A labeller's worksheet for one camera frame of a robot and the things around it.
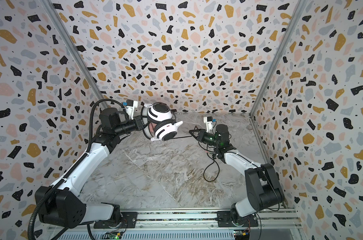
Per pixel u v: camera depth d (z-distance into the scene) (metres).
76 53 0.86
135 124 0.66
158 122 0.56
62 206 0.40
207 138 0.76
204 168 0.92
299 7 0.72
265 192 0.45
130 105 0.66
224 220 0.73
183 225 0.73
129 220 0.73
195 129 0.78
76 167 0.46
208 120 0.78
